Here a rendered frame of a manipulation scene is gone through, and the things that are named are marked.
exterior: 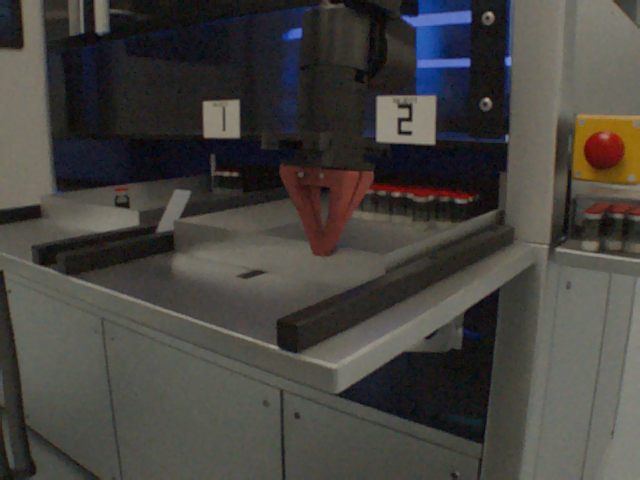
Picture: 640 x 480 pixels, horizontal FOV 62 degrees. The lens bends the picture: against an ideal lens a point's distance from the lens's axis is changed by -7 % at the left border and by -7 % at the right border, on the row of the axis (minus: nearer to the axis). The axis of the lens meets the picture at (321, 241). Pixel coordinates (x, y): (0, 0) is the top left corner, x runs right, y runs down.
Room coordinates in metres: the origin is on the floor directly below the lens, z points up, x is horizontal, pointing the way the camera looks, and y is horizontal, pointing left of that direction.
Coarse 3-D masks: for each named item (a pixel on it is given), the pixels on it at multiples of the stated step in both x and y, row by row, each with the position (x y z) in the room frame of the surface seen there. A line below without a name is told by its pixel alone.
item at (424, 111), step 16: (400, 96) 0.74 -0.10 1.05; (416, 96) 0.73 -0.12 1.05; (432, 96) 0.71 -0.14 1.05; (384, 112) 0.75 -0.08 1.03; (400, 112) 0.74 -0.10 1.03; (416, 112) 0.73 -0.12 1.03; (432, 112) 0.71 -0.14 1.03; (384, 128) 0.75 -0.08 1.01; (416, 128) 0.73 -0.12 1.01; (432, 128) 0.71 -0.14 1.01
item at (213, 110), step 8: (208, 104) 0.96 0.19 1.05; (216, 104) 0.95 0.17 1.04; (224, 104) 0.94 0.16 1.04; (232, 104) 0.92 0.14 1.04; (208, 112) 0.96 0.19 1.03; (216, 112) 0.95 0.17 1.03; (232, 112) 0.92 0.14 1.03; (208, 120) 0.96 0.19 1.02; (216, 120) 0.95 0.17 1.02; (232, 120) 0.92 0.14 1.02; (208, 128) 0.96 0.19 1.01; (216, 128) 0.95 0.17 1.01; (232, 128) 0.92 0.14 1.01; (208, 136) 0.96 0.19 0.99; (216, 136) 0.95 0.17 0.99; (224, 136) 0.94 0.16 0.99; (232, 136) 0.92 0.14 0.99
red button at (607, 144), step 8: (592, 136) 0.57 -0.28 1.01; (600, 136) 0.56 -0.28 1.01; (608, 136) 0.56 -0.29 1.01; (616, 136) 0.55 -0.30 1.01; (584, 144) 0.57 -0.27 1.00; (592, 144) 0.56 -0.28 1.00; (600, 144) 0.56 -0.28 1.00; (608, 144) 0.55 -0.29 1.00; (616, 144) 0.55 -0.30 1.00; (584, 152) 0.57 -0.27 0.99; (592, 152) 0.56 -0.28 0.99; (600, 152) 0.56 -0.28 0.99; (608, 152) 0.55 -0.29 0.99; (616, 152) 0.55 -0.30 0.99; (624, 152) 0.56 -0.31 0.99; (592, 160) 0.56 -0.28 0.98; (600, 160) 0.56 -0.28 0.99; (608, 160) 0.55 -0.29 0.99; (616, 160) 0.55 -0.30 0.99; (600, 168) 0.56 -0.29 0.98; (608, 168) 0.56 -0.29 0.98
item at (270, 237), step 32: (192, 224) 0.58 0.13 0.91; (224, 224) 0.65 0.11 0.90; (256, 224) 0.70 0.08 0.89; (288, 224) 0.74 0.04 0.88; (352, 224) 0.75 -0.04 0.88; (384, 224) 0.75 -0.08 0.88; (480, 224) 0.62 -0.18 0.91; (224, 256) 0.55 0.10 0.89; (256, 256) 0.53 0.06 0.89; (288, 256) 0.50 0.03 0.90; (352, 256) 0.46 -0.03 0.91; (384, 256) 0.44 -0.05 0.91; (416, 256) 0.49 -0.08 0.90
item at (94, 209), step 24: (72, 192) 0.85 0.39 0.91; (96, 192) 0.89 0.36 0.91; (144, 192) 0.96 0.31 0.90; (168, 192) 1.01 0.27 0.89; (192, 192) 1.05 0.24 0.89; (264, 192) 0.83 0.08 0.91; (288, 192) 0.88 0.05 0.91; (48, 216) 0.80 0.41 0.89; (72, 216) 0.76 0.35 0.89; (96, 216) 0.72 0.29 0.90; (120, 216) 0.68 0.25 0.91; (144, 216) 0.66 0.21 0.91
